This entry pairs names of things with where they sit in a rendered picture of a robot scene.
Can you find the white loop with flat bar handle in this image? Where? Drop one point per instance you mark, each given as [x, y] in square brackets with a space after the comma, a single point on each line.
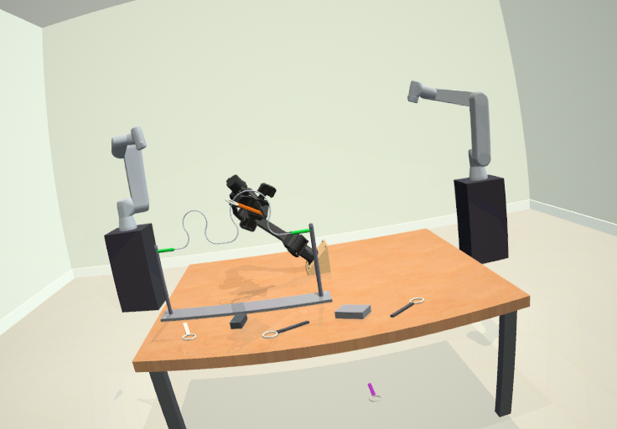
[188, 333]

